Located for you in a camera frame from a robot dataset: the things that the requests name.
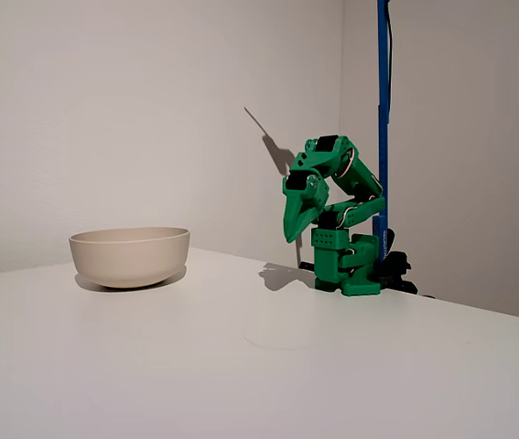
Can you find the blue camera pole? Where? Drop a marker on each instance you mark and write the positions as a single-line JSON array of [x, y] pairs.
[[383, 137]]

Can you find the green gripper black servo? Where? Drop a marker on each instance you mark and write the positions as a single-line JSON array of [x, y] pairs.
[[297, 207]]

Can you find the beige round bowl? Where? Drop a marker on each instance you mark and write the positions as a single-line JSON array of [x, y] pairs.
[[126, 260]]

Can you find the black table clamp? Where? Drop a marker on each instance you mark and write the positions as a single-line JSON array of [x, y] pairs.
[[398, 265]]

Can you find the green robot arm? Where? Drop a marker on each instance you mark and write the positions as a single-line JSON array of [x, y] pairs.
[[330, 265]]

